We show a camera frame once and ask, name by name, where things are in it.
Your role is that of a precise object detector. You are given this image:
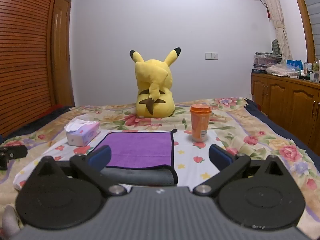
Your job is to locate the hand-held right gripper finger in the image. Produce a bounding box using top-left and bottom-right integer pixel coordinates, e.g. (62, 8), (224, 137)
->
(192, 144), (288, 197)

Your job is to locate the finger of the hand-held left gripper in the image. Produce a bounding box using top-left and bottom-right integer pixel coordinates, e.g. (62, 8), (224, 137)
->
(0, 145), (28, 171)

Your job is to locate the purple and grey towel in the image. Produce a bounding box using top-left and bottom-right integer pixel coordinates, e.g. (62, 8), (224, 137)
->
(91, 129), (179, 187)

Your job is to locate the orange lidded cup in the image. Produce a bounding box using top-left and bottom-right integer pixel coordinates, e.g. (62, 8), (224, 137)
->
(189, 104), (212, 142)

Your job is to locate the dark blue bed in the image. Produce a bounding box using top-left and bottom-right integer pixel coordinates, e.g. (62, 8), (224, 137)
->
(0, 98), (320, 161)

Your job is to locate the white tissue box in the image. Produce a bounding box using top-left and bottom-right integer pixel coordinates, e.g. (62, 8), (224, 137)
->
(64, 120), (101, 147)

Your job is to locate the wooden cabinet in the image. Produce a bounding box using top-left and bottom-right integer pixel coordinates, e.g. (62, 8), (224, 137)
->
(250, 72), (320, 150)

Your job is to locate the yellow plush toy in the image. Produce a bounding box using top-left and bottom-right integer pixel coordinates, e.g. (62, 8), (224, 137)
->
(129, 47), (181, 118)

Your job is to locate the louvred wooden wardrobe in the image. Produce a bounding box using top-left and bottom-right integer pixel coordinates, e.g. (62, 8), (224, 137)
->
(0, 0), (62, 138)

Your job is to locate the stack of folded cloths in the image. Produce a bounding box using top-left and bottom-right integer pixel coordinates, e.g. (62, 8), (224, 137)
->
(252, 52), (283, 74)

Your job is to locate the wooden door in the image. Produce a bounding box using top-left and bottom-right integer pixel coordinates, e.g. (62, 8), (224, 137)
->
(51, 0), (76, 108)

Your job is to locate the blue packet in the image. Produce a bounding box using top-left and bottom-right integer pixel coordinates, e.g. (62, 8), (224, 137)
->
(286, 59), (304, 72)

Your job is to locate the green hand fan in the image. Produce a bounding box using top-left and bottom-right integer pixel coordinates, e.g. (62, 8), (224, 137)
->
(272, 39), (282, 55)

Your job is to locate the beige patterned curtain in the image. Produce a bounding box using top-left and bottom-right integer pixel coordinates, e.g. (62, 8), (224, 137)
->
(256, 0), (293, 64)

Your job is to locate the grey window blind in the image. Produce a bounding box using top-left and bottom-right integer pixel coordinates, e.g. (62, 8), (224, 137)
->
(299, 0), (320, 61)

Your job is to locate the wooden window frame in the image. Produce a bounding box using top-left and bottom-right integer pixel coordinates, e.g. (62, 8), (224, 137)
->
(289, 0), (316, 63)

